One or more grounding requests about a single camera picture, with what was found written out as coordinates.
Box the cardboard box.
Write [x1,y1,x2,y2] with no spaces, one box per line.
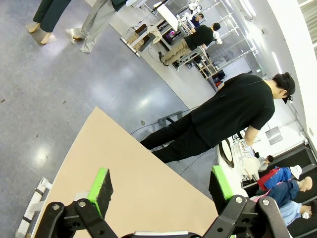
[126,32,146,50]

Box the brown serving tray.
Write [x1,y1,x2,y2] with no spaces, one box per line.
[219,138,235,170]

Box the tall white background robot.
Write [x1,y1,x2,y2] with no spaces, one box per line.
[187,0,202,12]

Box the person in light blue shirt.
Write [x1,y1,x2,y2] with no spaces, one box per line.
[279,198,317,227]

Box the white post with black straps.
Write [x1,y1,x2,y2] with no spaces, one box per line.
[15,177,53,238]

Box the person's right forearm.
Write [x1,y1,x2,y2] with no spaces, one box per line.
[244,125,261,146]

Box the white wire dish rack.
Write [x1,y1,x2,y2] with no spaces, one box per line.
[232,137,262,183]

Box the black bag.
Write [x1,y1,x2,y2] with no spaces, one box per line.
[212,70,226,87]

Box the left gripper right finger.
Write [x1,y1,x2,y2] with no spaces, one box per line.
[203,165,292,238]

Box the mannequin in red blue jacket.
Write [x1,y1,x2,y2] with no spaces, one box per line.
[257,165,303,191]

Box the mannequin in pale blue shirt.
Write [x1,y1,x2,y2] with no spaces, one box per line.
[65,0,127,54]

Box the black floor cable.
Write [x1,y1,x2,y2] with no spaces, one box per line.
[130,106,201,136]

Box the mannequin in navy jacket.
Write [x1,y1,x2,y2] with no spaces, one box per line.
[266,176,314,208]

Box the person in blue top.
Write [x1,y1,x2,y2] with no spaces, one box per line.
[190,13,205,27]

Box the shoe rack shelf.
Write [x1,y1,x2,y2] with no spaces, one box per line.
[197,53,219,80]

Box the dark grey plastic stool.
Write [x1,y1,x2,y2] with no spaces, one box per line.
[158,111,183,127]

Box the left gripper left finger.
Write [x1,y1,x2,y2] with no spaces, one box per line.
[37,168,118,238]

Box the person in khaki trousers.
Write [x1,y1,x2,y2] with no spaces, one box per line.
[159,22,222,67]

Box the small white desk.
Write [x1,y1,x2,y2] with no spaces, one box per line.
[120,3,180,58]

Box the beige crumpled cloth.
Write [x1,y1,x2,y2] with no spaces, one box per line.
[147,26,163,45]

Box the seated person in grey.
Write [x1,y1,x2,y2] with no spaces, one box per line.
[257,155,274,172]

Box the person in black T-shirt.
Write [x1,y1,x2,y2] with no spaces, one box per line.
[140,71,297,164]

